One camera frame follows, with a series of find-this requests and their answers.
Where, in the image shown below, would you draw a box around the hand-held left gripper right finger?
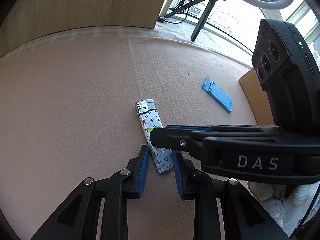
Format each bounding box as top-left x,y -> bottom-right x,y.
172,150 -> 290,240

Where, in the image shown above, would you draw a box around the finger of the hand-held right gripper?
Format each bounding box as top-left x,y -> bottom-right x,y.
164,124 -> 282,137
150,127 -> 208,158

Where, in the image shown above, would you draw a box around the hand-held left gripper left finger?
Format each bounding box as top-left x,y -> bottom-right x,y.
31,144 -> 150,240

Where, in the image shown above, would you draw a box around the cardboard box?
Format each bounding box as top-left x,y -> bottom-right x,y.
238,69 -> 275,125

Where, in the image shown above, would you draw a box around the patterned white lighter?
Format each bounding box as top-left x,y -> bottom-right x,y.
135,99 -> 173,174

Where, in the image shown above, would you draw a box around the person's right hand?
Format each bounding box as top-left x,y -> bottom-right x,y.
247,181 -> 320,237

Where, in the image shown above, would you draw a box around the blue plastic phone stand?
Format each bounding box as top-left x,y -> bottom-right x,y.
202,76 -> 233,113

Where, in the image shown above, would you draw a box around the white checked cloth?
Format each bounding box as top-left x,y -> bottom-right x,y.
0,15 -> 254,69

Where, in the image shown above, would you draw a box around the apartment buildings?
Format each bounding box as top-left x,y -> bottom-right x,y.
170,0 -> 263,40

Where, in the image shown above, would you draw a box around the black tripod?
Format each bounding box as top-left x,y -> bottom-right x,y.
164,0 -> 220,42

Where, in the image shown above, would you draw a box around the large wooden board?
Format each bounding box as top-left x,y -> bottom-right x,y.
0,0 -> 173,60

